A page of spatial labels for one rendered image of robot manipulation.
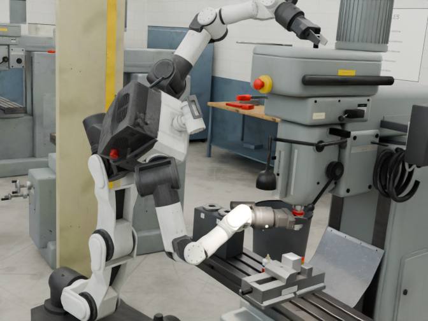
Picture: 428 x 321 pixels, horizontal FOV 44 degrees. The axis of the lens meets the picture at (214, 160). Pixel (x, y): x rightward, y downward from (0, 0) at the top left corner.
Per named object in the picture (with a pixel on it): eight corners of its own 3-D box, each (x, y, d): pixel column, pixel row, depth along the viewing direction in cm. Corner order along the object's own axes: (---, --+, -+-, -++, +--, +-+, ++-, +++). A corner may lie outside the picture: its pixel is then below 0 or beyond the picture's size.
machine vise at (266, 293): (262, 309, 196) (265, 283, 194) (237, 293, 208) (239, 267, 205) (326, 288, 217) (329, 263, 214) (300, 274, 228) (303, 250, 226)
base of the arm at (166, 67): (141, 86, 200) (168, 90, 197) (151, 55, 203) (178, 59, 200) (155, 102, 214) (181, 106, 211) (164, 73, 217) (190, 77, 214)
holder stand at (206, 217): (225, 260, 238) (228, 218, 233) (191, 244, 252) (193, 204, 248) (242, 253, 246) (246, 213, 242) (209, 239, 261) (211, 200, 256)
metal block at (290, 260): (291, 274, 208) (292, 260, 207) (280, 268, 213) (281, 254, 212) (300, 271, 211) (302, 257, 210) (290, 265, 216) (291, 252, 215)
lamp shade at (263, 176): (253, 188, 184) (254, 171, 182) (259, 183, 190) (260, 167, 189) (272, 192, 181) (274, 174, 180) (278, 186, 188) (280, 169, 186)
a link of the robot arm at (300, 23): (312, 46, 199) (290, 28, 204) (326, 23, 194) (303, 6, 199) (293, 44, 190) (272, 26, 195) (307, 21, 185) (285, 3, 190)
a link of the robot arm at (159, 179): (147, 210, 182) (138, 171, 182) (148, 207, 191) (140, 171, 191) (179, 202, 183) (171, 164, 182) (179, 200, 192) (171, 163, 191)
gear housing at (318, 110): (307, 126, 181) (311, 97, 178) (261, 115, 200) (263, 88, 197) (370, 122, 200) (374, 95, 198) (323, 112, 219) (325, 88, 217)
